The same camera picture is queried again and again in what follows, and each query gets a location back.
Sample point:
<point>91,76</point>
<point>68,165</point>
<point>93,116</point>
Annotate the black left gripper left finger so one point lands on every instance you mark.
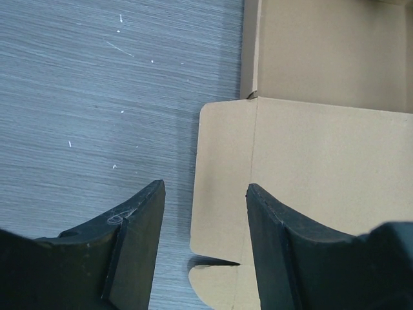
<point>107,262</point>

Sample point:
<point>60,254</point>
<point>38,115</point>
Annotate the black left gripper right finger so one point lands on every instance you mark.
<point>303,264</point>

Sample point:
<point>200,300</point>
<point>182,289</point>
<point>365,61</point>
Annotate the brown cardboard box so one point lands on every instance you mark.
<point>323,123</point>

